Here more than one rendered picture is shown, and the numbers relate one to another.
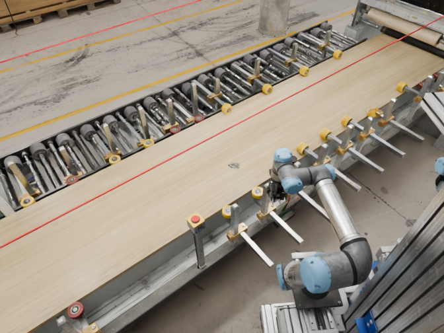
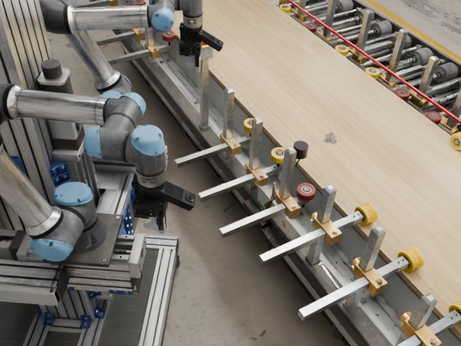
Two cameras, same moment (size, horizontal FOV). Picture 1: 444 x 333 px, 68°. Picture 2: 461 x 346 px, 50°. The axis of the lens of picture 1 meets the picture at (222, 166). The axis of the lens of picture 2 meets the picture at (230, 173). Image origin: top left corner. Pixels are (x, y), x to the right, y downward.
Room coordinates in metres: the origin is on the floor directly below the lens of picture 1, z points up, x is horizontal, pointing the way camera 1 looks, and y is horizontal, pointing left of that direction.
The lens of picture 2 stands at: (1.28, -1.97, 2.41)
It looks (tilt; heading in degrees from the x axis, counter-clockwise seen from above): 44 degrees down; 95
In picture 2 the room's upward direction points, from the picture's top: 2 degrees clockwise
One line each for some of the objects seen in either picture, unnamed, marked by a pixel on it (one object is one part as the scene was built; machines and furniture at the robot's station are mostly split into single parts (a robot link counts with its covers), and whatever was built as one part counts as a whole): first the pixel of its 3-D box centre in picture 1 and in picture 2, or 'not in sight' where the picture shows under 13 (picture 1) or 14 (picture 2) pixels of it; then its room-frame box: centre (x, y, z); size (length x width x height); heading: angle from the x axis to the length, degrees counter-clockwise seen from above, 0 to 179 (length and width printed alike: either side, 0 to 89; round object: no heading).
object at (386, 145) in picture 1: (373, 136); (410, 344); (1.80, -1.14, 0.95); 0.50 x 0.04 x 0.04; 36
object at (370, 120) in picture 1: (361, 141); (408, 336); (1.82, -1.08, 0.88); 0.04 x 0.04 x 0.48; 36
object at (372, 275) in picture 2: (344, 148); (368, 275); (1.68, -0.89, 0.95); 0.14 x 0.06 x 0.05; 126
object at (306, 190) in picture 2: not in sight; (304, 197); (1.47, -0.45, 0.85); 0.08 x 0.08 x 0.11
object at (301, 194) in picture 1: (307, 199); (266, 215); (1.31, -0.57, 0.84); 0.43 x 0.03 x 0.04; 36
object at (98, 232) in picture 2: not in sight; (81, 226); (0.68, -0.94, 1.09); 0.15 x 0.15 x 0.10
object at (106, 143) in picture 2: not in sight; (112, 139); (0.90, -1.07, 1.61); 0.11 x 0.11 x 0.08; 86
